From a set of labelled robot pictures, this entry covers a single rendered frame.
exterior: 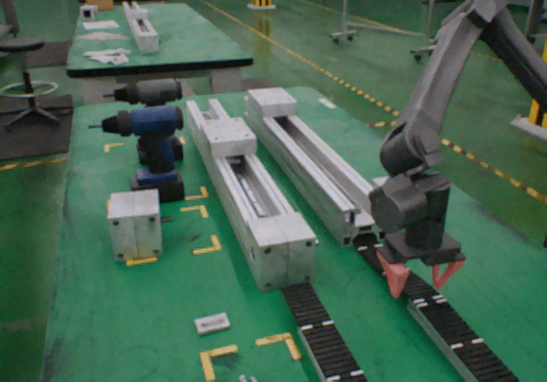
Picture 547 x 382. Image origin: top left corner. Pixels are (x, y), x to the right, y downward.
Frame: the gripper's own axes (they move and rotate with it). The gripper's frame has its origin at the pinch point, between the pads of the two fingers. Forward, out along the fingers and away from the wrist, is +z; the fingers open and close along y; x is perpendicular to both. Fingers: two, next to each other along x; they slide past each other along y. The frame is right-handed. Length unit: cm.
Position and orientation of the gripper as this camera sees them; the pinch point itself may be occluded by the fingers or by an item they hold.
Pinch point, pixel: (415, 287)
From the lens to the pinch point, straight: 89.1
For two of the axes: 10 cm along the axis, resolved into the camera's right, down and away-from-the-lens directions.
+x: 2.9, 4.0, -8.7
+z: 0.0, 9.1, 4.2
